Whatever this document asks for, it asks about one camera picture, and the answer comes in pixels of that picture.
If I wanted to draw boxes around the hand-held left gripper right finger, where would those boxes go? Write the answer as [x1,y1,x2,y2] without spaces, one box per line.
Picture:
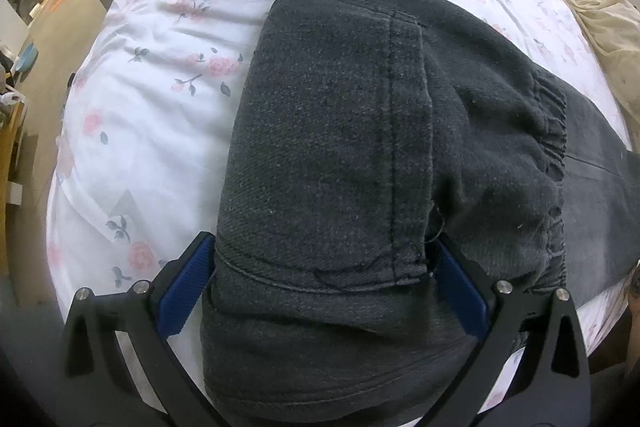
[425,237,591,427]

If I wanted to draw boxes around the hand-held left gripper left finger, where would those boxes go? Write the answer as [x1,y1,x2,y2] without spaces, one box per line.
[62,231,226,427]

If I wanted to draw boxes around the dark grey pants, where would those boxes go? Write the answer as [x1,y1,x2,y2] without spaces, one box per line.
[200,0,633,425]

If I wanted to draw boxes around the bed with floral sheet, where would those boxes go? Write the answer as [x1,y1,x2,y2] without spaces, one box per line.
[46,0,631,427]

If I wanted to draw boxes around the yellow wooden furniture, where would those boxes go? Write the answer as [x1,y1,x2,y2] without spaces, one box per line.
[0,99,26,208]

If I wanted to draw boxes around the blue basin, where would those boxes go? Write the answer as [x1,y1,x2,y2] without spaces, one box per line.
[17,44,41,72]

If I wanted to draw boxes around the cream duvet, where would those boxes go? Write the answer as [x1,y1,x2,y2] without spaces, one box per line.
[487,0,640,132]

